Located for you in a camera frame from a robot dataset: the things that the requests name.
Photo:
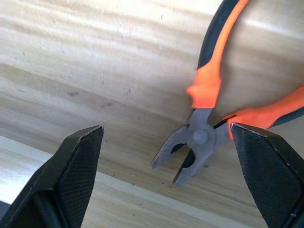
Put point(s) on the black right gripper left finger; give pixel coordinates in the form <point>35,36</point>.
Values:
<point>64,178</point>

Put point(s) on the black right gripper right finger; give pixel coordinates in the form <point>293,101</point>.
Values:
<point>270,175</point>

